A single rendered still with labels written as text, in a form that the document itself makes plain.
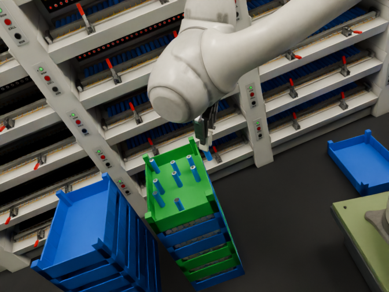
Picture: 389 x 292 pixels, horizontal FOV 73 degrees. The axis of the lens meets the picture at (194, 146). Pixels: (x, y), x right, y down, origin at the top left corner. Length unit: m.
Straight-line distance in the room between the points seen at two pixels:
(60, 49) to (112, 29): 0.18
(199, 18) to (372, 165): 1.12
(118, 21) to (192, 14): 0.51
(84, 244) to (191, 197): 0.37
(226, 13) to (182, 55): 0.16
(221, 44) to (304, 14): 0.11
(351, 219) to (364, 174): 0.46
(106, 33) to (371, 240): 1.04
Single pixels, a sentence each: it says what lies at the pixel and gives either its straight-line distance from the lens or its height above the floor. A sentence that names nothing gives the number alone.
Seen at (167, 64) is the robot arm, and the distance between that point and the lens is 0.40.
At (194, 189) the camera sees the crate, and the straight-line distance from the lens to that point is 0.87.
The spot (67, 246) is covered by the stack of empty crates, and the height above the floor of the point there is 0.40.
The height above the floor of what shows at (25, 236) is 0.15.
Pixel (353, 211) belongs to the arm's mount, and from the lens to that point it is 0.99.
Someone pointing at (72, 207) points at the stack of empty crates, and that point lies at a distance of 1.10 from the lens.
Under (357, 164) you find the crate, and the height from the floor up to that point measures 0.00.
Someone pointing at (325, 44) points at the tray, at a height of 0.51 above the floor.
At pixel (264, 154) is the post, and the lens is 1.40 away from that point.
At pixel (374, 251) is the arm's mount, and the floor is 0.22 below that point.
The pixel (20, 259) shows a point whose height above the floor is 0.06.
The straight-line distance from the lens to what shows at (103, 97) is 1.07.
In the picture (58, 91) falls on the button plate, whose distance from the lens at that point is 1.07.
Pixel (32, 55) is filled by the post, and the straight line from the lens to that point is 1.05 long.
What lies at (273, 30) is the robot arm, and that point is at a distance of 0.39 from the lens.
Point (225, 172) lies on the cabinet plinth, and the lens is 1.43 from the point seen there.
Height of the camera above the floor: 1.01
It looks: 36 degrees down
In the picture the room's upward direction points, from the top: 22 degrees counter-clockwise
